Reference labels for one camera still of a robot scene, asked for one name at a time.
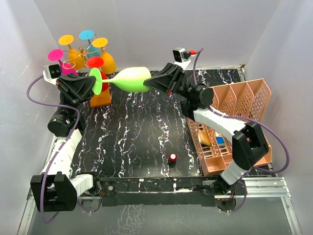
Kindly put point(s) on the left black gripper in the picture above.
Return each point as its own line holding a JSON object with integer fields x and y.
{"x": 76, "y": 88}

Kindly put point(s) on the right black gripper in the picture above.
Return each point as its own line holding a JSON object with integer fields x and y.
{"x": 166, "y": 79}

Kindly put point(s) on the red wine glass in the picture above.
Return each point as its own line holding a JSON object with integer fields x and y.
{"x": 95, "y": 63}

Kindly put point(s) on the green wine glass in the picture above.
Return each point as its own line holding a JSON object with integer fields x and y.
{"x": 129, "y": 80}

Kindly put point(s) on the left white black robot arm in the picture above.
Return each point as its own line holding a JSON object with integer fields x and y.
{"x": 53, "y": 189}

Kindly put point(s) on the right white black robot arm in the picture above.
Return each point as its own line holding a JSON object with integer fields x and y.
{"x": 248, "y": 141}

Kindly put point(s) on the orange wine glass left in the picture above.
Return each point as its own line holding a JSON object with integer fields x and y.
{"x": 74, "y": 57}

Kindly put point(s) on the orange wine glass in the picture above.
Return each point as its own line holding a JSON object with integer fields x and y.
{"x": 109, "y": 65}
{"x": 74, "y": 57}

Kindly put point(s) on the orange wooden rack base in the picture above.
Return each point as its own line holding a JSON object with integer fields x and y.
{"x": 103, "y": 99}

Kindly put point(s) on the magenta wine glass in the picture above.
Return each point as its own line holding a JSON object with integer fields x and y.
{"x": 66, "y": 68}

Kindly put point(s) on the teal wine glass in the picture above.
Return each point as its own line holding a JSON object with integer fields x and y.
{"x": 89, "y": 36}

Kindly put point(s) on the orange wine glass right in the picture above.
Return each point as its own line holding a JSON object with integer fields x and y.
{"x": 109, "y": 65}

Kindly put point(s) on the yellow book in organizer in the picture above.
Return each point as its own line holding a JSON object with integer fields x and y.
{"x": 204, "y": 138}

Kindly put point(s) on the red black push button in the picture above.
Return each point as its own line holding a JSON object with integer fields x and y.
{"x": 172, "y": 160}

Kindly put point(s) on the pink plastic file organizer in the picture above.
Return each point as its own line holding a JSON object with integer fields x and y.
{"x": 244, "y": 99}

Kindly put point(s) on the blue white box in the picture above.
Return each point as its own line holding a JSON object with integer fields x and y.
{"x": 219, "y": 139}

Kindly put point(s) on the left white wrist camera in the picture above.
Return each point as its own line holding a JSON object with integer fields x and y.
{"x": 51, "y": 73}

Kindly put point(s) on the gold wire glass rack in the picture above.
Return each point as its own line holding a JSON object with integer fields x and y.
{"x": 84, "y": 51}

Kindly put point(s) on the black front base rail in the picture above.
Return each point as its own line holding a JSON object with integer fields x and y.
{"x": 159, "y": 191}

